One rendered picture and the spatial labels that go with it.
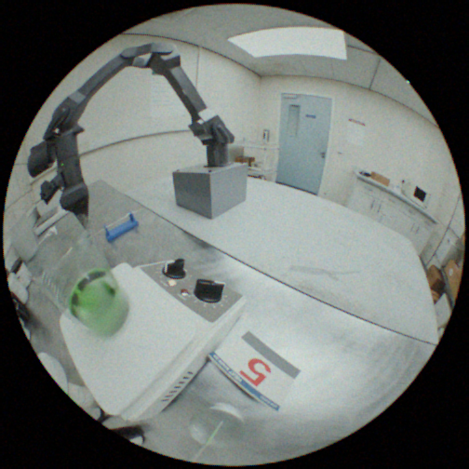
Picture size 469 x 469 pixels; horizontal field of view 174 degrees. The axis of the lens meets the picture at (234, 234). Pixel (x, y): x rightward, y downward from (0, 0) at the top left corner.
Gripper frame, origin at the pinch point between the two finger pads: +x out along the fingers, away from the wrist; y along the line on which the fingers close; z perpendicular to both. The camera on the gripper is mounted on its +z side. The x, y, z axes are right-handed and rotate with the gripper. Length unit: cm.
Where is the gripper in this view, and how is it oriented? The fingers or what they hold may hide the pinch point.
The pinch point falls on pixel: (80, 209)
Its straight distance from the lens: 41.1
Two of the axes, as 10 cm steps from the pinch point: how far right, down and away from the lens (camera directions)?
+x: -0.4, 8.1, 5.9
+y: 8.2, 3.7, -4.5
